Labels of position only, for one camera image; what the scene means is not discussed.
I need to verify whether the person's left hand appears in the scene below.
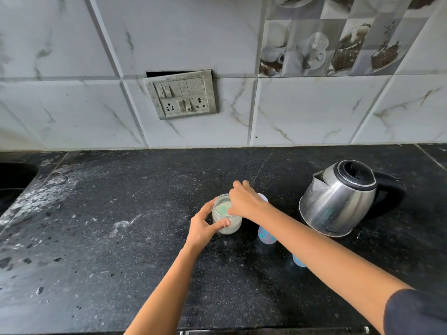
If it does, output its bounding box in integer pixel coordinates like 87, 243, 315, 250
185, 198, 232, 254

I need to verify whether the person's right hand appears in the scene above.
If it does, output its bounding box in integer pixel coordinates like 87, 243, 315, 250
228, 180, 277, 222

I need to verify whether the glass jar of white powder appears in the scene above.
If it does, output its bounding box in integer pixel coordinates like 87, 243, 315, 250
212, 194, 243, 235

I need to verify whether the clear baby bottle blue print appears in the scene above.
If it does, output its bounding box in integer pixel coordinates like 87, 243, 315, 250
257, 225, 278, 245

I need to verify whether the steel electric kettle black handle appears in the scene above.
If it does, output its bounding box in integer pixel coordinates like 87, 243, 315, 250
298, 159, 407, 238

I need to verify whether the person's right forearm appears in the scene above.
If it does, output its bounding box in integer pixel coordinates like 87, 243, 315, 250
265, 205, 416, 334

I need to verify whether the person's left forearm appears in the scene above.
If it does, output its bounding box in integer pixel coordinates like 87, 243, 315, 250
124, 246, 202, 335

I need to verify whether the black sink basin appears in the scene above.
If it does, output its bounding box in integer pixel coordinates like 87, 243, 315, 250
0, 162, 39, 217

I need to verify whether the dark shirt sleeve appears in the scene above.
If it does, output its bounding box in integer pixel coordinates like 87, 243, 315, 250
383, 288, 447, 335

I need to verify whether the grey wall switch socket panel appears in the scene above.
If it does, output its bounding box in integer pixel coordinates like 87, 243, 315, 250
143, 69, 218, 120

